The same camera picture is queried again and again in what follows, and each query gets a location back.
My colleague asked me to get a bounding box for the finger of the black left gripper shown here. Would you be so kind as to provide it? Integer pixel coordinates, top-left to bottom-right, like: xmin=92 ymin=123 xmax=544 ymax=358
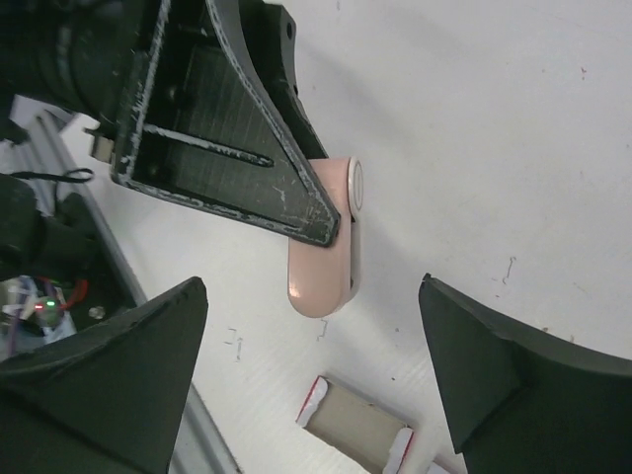
xmin=111 ymin=1 xmax=338 ymax=245
xmin=216 ymin=1 xmax=328 ymax=160

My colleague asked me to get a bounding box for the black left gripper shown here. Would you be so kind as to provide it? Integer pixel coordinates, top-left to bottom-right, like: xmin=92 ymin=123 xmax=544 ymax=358
xmin=1 ymin=1 xmax=163 ymax=125

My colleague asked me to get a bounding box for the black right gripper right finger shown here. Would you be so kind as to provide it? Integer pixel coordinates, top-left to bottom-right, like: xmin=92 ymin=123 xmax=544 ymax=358
xmin=419 ymin=275 xmax=631 ymax=473

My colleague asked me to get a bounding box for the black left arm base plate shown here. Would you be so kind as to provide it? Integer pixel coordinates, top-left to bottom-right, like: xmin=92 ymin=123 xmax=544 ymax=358
xmin=43 ymin=192 xmax=146 ymax=331

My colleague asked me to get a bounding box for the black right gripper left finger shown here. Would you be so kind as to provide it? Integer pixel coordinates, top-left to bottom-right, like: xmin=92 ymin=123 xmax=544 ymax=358
xmin=1 ymin=276 xmax=207 ymax=473

